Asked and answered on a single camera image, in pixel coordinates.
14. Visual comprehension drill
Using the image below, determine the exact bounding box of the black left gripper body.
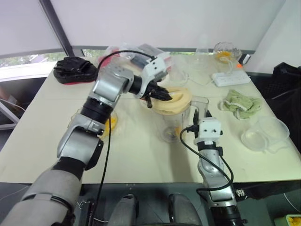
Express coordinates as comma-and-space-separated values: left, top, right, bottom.
140, 73, 168, 99

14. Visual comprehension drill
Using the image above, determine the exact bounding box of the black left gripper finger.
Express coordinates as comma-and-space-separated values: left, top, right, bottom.
151, 86, 173, 101
144, 93, 153, 109

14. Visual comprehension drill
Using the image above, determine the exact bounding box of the cream blender lid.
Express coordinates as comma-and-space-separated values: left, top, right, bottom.
152, 86, 193, 113

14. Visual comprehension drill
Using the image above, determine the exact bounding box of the clear blender jar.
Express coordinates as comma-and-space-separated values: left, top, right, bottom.
150, 94, 210, 144

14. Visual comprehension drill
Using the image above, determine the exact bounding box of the green crumpled cloth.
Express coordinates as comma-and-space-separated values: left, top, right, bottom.
218, 89, 263, 121

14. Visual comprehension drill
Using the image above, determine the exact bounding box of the clear glass bowl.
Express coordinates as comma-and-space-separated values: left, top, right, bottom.
70, 109, 127, 140
213, 41, 243, 64

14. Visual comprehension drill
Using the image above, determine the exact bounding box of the white power strip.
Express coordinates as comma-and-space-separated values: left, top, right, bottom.
211, 71, 252, 87

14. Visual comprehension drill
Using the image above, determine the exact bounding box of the clear plastic container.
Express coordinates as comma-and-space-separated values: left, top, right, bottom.
241, 128, 269, 151
255, 116, 290, 143

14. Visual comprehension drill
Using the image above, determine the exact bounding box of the clear plastic bag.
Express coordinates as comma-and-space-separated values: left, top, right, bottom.
98, 43, 132, 68

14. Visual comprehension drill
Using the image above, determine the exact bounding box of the clear plastic measuring cup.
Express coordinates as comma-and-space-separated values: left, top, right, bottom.
193, 47, 214, 70

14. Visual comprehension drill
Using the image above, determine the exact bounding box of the black padded mitt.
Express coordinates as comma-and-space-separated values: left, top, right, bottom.
53, 56, 98, 85

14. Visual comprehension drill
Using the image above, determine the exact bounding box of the black fabric bag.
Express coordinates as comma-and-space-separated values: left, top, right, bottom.
258, 61, 301, 132

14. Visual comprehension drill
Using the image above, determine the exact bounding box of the black printed fabric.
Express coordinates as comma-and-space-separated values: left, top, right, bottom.
234, 181, 301, 201

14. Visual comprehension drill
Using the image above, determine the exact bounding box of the dark grey rounded shape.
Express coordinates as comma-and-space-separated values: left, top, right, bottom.
110, 194, 139, 226

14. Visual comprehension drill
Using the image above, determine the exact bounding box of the green plastic bin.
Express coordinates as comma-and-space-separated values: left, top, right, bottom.
274, 214, 301, 226

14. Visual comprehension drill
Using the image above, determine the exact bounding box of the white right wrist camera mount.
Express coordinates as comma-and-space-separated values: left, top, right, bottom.
194, 119, 223, 145

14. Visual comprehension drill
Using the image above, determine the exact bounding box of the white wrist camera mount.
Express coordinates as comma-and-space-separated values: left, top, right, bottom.
142, 57, 169, 82
194, 119, 223, 145

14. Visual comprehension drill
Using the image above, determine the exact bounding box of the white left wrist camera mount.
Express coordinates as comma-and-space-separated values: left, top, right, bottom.
142, 57, 169, 82

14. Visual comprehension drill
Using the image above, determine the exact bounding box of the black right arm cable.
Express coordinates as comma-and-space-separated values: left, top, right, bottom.
180, 126, 235, 203

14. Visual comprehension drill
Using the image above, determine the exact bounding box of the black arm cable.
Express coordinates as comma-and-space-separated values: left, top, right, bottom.
180, 126, 235, 203
90, 50, 158, 226

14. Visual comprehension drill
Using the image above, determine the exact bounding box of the white power cable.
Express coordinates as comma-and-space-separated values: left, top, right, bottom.
185, 70, 215, 86

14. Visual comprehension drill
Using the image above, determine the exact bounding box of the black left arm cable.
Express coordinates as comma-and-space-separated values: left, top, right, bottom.
90, 50, 158, 226

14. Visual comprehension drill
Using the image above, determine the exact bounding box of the black window frame post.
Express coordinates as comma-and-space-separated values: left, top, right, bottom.
38, 0, 83, 57

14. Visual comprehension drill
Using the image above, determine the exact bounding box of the grey metal frame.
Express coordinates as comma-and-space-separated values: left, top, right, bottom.
0, 96, 26, 130

